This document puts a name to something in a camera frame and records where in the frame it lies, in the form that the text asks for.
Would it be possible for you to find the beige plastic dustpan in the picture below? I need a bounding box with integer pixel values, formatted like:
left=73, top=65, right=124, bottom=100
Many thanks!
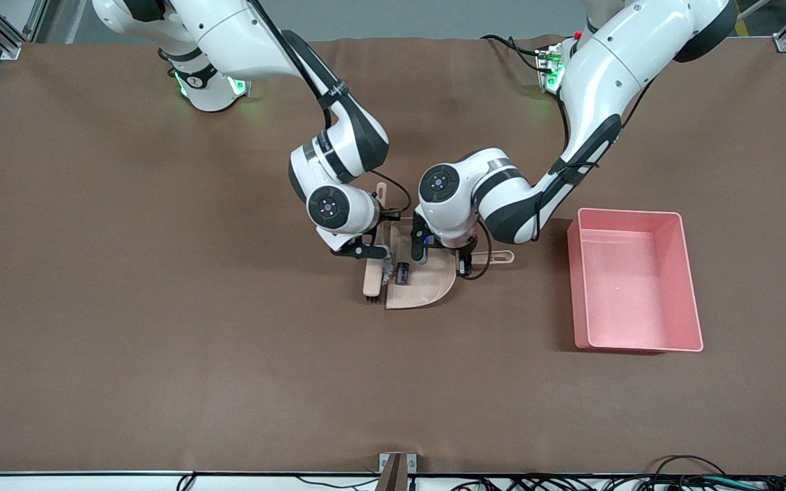
left=385, top=222, right=516, bottom=311

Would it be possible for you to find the beige brush with black bristles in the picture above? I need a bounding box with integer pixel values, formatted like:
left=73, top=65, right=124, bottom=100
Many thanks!
left=363, top=182, right=389, bottom=303

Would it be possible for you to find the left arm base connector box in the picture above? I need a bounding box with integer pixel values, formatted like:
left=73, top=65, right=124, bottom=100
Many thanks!
left=536, top=42, right=566, bottom=93

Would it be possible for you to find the pink plastic bin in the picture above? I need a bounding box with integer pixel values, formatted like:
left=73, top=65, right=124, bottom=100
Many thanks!
left=566, top=207, right=705, bottom=353

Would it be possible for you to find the brown table mat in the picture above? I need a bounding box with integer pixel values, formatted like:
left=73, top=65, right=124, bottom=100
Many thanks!
left=0, top=35, right=786, bottom=476

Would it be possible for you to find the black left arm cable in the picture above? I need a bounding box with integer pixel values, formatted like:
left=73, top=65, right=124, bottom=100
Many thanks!
left=461, top=75, right=660, bottom=282

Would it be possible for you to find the black left base cable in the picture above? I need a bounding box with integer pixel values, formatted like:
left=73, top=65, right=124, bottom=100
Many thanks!
left=480, top=34, right=544, bottom=72

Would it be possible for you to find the metal table edge bracket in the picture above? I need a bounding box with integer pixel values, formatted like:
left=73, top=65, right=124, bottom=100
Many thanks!
left=376, top=451, right=418, bottom=491

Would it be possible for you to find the tangled black cable bundle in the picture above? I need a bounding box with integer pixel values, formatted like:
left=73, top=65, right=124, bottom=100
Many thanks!
left=448, top=474, right=786, bottom=491

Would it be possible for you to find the long thin black cable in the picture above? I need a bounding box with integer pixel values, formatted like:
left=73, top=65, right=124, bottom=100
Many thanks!
left=295, top=476, right=379, bottom=491

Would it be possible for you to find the black cable loop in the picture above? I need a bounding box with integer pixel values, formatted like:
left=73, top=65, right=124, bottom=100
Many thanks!
left=647, top=455, right=729, bottom=479

